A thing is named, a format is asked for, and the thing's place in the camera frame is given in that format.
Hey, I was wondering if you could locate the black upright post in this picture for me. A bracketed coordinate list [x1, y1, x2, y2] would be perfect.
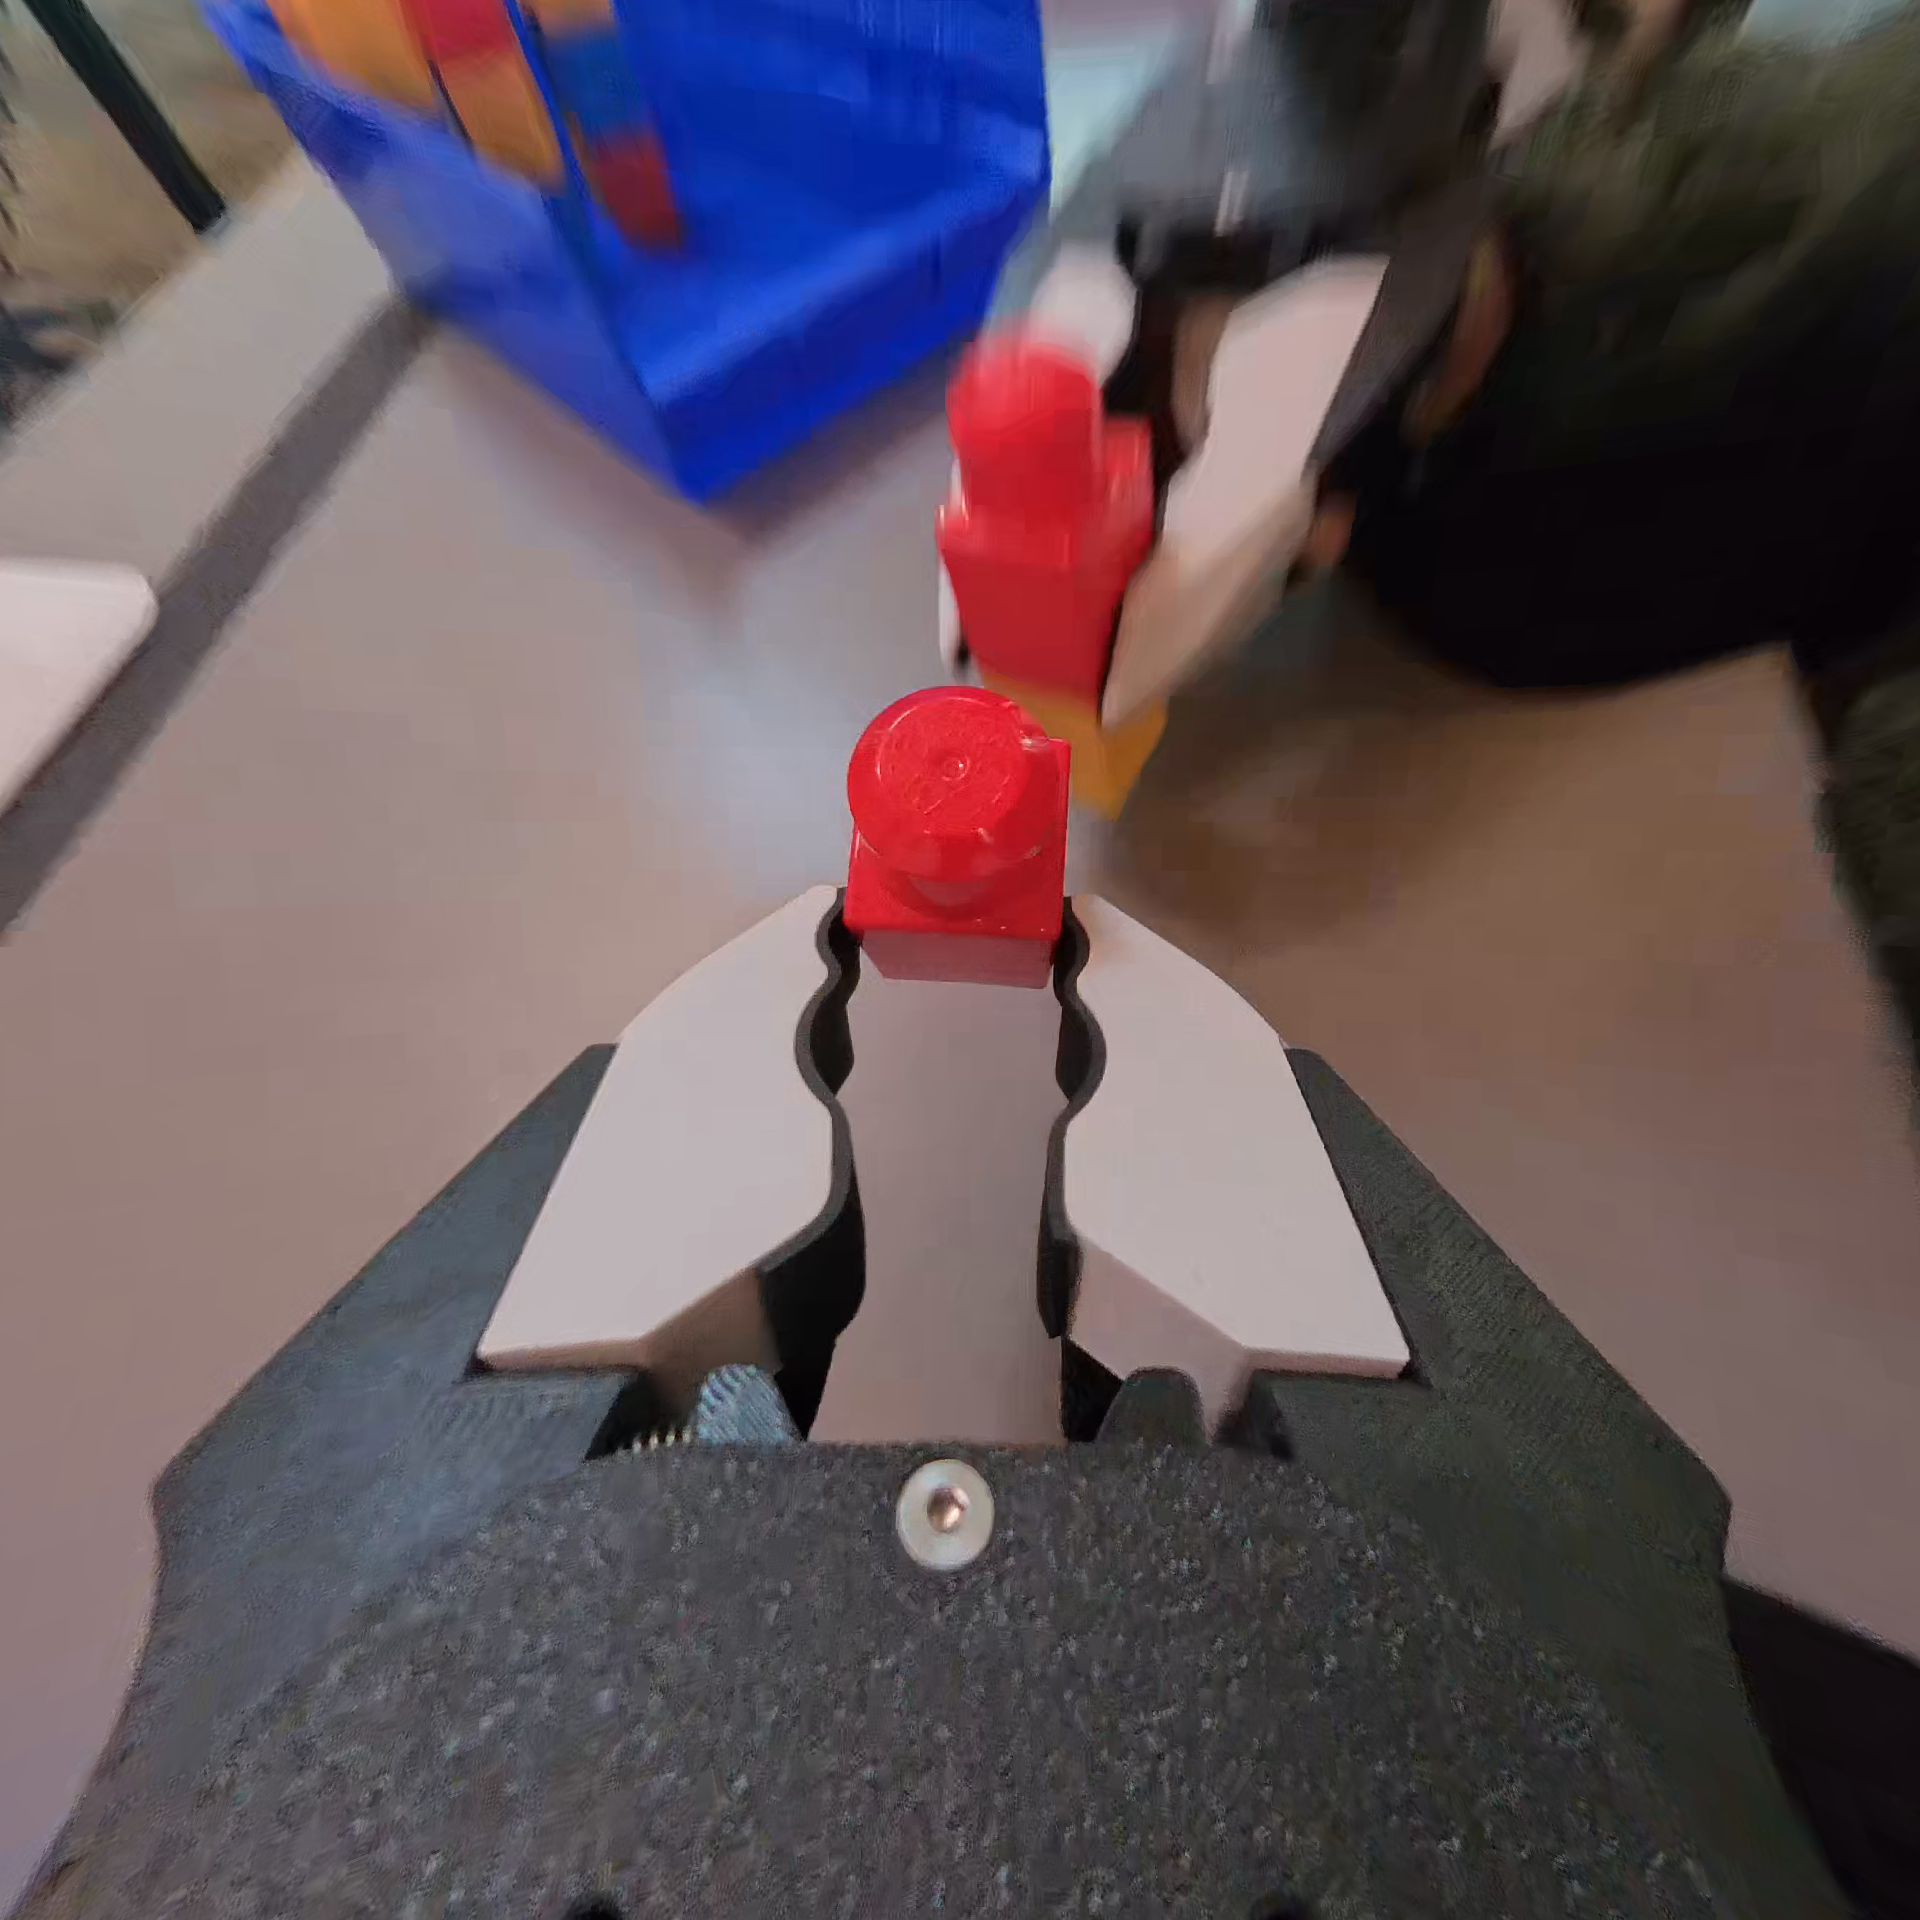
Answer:
[22, 0, 228, 236]

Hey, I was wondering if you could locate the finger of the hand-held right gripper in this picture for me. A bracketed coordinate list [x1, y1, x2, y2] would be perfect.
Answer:
[983, 248, 1141, 378]
[1102, 256, 1391, 729]

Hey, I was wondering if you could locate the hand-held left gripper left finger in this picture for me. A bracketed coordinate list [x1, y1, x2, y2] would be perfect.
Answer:
[477, 883, 869, 1423]

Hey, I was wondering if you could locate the poster board stand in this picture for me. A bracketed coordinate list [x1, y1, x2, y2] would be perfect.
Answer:
[0, 560, 160, 813]

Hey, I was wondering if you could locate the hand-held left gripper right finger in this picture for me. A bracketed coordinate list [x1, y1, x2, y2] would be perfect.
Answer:
[1037, 892, 1414, 1381]

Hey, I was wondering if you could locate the person's right hand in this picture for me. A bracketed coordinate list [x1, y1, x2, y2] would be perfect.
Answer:
[1410, 248, 1514, 452]

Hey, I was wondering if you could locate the blue plastic bin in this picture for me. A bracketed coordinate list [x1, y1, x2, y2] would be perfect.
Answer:
[204, 0, 1053, 502]

